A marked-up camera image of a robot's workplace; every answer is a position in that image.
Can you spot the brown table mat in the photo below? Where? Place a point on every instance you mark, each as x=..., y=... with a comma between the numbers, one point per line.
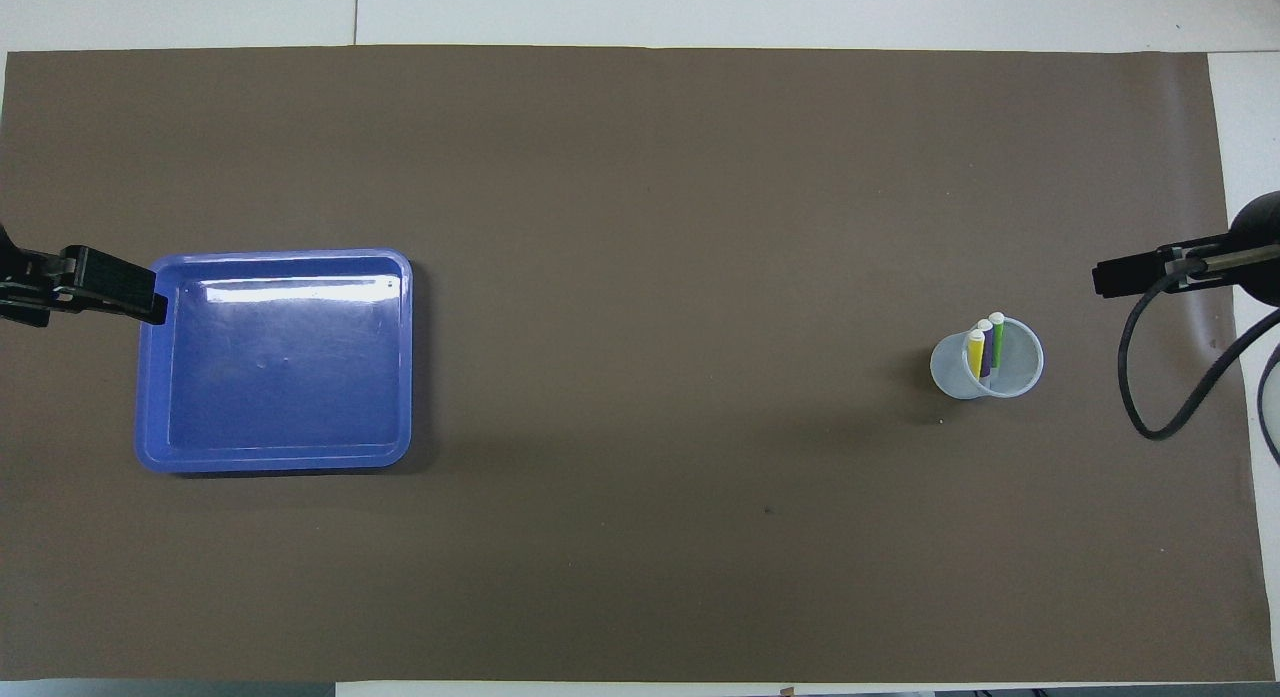
x=650, y=277

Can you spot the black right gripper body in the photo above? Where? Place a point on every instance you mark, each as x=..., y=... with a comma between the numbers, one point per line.
x=1260, y=247

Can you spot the green highlighter pen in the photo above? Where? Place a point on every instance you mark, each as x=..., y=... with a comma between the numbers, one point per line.
x=997, y=339

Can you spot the translucent plastic cup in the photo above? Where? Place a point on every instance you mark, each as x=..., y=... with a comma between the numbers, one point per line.
x=950, y=377

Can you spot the yellow highlighter pen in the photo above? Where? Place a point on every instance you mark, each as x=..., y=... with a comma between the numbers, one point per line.
x=975, y=355

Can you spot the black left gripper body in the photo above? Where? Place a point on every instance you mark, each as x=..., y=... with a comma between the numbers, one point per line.
x=15, y=277

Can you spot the blue plastic tray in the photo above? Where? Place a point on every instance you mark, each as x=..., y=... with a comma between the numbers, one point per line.
x=290, y=377

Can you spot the purple highlighter pen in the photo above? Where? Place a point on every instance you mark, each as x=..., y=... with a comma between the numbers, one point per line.
x=986, y=345

